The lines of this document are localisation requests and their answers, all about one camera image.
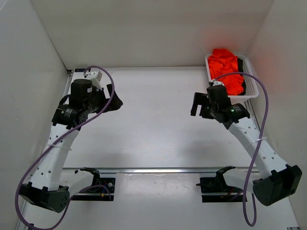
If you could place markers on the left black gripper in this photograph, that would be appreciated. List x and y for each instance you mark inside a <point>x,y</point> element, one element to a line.
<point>116,104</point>

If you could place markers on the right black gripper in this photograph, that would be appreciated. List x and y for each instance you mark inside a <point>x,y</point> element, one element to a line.
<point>199,98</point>

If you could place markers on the orange shorts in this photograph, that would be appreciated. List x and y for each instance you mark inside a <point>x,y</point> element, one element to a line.
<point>221,62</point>

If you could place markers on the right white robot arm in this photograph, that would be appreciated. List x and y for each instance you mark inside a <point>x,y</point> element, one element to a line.
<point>277,179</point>

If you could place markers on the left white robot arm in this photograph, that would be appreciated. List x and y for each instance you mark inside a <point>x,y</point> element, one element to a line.
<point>45,189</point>

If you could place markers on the black shorts in basket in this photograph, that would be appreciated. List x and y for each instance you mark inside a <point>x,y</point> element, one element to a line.
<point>240,69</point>

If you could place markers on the white plastic basket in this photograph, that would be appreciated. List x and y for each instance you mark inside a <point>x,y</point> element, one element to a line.
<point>251,86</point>

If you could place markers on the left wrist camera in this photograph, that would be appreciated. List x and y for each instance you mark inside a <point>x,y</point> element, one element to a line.
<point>94,77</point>

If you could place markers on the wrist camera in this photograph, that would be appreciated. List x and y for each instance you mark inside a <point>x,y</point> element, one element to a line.
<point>94,77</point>
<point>217,83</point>

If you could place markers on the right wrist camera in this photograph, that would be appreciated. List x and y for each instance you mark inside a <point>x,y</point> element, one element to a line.
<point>217,83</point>

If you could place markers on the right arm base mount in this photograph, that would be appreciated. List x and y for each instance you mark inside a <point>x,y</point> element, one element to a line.
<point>214,189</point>

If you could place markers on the aluminium frame rail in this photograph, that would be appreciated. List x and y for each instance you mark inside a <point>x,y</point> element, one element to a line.
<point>160,170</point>

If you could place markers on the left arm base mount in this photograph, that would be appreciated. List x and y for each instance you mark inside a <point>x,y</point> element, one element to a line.
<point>103,188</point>

